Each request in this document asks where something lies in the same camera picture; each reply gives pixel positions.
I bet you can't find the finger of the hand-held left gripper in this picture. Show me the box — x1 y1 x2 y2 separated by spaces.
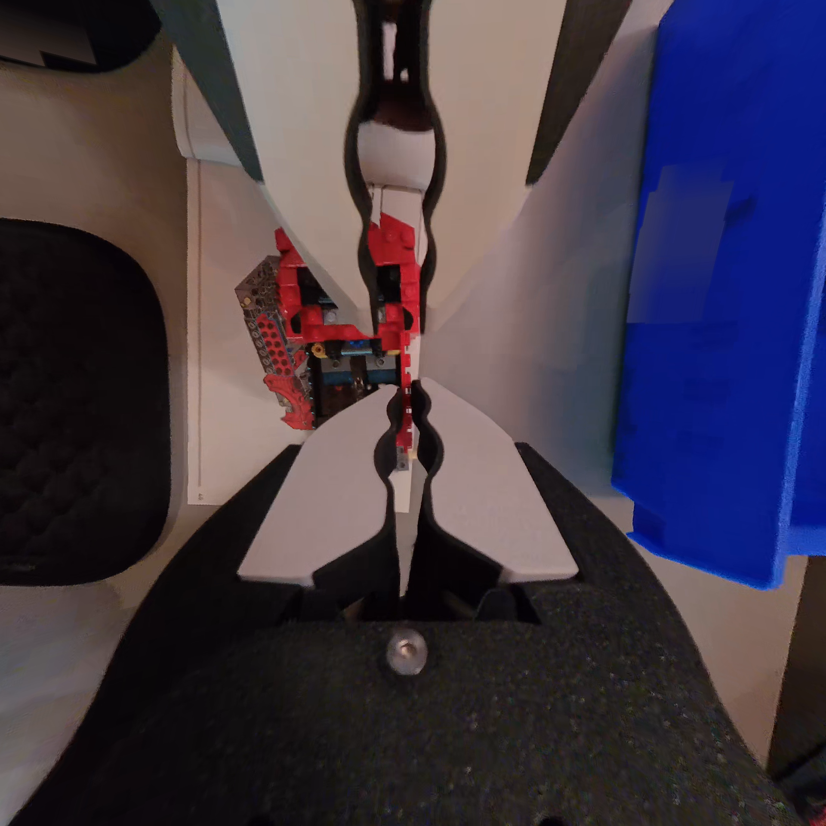
211 0 380 333
417 0 570 320

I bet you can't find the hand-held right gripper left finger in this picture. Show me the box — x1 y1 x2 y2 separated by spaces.
235 384 411 589

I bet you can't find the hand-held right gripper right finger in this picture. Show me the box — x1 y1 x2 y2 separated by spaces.
407 377 580 584

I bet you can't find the red striped lego piece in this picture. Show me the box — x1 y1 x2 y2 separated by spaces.
394 346 422 456

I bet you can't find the red and black lego car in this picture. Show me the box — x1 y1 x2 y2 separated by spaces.
271 213 435 453

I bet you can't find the lego instruction booklet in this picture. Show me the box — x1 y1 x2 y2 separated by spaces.
172 46 435 508

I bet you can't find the blue plastic bin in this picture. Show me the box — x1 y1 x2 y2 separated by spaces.
611 0 826 593

